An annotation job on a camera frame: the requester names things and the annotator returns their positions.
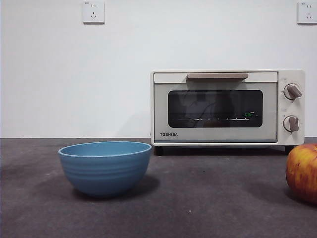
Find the cream Toshiba toaster oven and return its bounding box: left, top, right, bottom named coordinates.
left=150, top=68, right=306, bottom=156

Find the beige oven control knob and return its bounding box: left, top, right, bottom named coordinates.
left=283, top=83, right=303, bottom=100
left=283, top=115, right=300, bottom=132

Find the metal oven wire rack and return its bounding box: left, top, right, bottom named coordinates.
left=170, top=113, right=251, bottom=122

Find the white wall socket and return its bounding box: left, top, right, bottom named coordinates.
left=83, top=0, right=106, bottom=25
left=297, top=1, right=317, bottom=25

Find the blue ribbed bowl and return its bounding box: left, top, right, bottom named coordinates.
left=58, top=141, right=153, bottom=198

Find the red yellow apple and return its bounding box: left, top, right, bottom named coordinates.
left=286, top=143, right=317, bottom=205

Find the glass oven door beige handle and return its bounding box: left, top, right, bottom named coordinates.
left=153, top=71, right=278, bottom=144

